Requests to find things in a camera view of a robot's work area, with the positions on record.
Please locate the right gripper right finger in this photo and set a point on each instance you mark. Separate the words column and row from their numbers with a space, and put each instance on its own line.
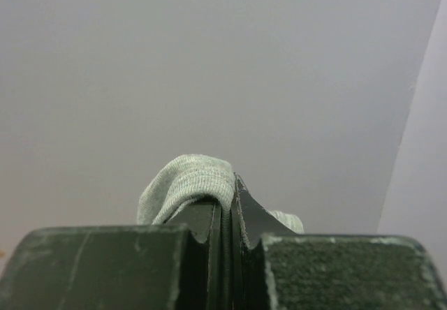
column 276, row 268

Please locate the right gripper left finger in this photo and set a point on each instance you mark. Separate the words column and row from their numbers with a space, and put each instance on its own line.
column 171, row 266

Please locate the grey tank top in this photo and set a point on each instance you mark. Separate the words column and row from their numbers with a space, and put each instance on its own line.
column 184, row 180

